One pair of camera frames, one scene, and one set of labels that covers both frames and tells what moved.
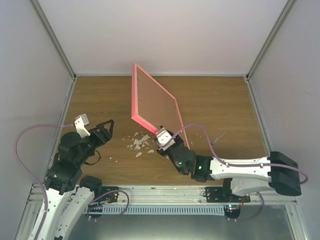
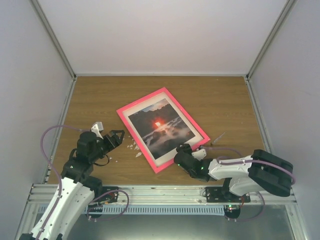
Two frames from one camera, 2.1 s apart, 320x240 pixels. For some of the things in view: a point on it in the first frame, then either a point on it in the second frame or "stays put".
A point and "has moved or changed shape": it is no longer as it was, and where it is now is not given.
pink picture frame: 152,106 has moved or changed shape
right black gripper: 180,141 -> 185,149
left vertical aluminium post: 37,9 stays put
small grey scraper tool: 217,138 stays put
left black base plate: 111,197 stays put
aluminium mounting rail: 172,195 stays put
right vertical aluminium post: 269,37 stays put
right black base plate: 223,194 stays put
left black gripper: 107,135 -> 115,141
